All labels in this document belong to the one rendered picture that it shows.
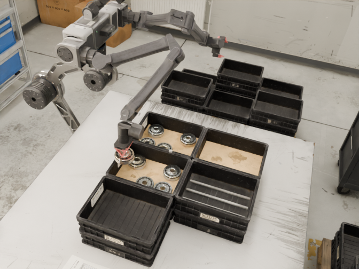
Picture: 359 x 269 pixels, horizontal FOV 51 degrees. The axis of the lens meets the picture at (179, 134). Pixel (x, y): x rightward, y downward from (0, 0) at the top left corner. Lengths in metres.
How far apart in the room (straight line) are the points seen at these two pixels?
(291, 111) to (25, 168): 2.36
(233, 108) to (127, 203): 1.72
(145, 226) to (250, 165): 0.76
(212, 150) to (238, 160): 0.17
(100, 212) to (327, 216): 1.97
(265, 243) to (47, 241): 1.15
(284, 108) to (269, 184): 1.15
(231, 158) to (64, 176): 1.03
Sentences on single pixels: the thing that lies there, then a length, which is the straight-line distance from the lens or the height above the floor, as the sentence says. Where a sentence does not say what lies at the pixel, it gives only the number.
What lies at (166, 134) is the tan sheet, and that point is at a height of 0.83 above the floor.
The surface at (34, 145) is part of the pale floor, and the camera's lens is 3.68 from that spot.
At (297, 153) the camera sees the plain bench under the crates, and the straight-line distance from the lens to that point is 2.69.
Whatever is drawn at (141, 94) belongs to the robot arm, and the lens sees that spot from 1.83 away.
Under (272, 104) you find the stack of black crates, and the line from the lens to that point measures 3.42.
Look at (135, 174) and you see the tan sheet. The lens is 2.18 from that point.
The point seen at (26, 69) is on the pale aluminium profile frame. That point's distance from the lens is 4.17.
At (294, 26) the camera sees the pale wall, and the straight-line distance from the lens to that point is 4.94.
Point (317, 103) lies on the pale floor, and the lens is 4.48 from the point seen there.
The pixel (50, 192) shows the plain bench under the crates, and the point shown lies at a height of 0.70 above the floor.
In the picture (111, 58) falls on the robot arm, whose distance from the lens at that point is 1.91.
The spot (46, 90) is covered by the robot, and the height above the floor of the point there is 0.94.
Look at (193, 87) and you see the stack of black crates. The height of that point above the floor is 0.49.
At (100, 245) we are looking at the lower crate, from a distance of 2.03.
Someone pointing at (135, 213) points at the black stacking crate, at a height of 0.83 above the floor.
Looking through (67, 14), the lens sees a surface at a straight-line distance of 5.42.
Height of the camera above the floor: 2.46
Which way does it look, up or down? 42 degrees down
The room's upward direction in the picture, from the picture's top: 5 degrees clockwise
